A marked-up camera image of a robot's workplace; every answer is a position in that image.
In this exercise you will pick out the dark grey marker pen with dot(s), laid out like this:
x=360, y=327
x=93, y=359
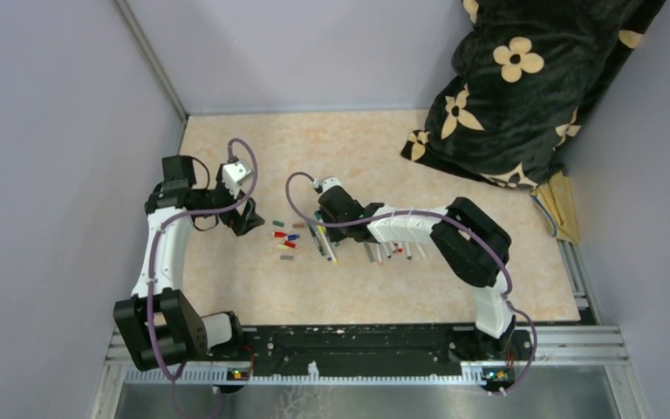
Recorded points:
x=316, y=240

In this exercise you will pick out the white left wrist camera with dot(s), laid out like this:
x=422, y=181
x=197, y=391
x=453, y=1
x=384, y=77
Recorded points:
x=234, y=175

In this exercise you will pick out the clear blue long-nib marker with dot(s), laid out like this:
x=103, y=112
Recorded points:
x=321, y=243

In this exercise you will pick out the yellow cloth bag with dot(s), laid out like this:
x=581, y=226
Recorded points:
x=554, y=200

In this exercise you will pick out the yellow cap marker pen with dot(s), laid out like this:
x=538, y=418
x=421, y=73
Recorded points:
x=331, y=255

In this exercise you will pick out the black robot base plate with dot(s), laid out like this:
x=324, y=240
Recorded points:
x=372, y=350

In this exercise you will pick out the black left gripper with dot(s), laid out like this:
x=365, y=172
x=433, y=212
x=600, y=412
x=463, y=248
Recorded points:
x=242, y=215

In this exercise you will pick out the black floral blanket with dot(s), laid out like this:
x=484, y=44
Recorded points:
x=527, y=77

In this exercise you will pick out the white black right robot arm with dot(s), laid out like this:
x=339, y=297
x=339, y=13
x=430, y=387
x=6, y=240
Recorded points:
x=473, y=245

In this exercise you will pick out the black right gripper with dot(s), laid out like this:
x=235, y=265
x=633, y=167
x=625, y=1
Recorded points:
x=335, y=236

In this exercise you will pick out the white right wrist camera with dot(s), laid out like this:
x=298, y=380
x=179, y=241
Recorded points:
x=320, y=186

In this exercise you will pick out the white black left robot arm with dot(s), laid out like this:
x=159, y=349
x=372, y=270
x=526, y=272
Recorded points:
x=157, y=323

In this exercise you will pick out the aluminium frame rail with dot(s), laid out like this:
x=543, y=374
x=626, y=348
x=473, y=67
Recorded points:
x=582, y=344

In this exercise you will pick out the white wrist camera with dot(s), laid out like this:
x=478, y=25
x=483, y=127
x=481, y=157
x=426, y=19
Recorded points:
x=234, y=175
x=320, y=186

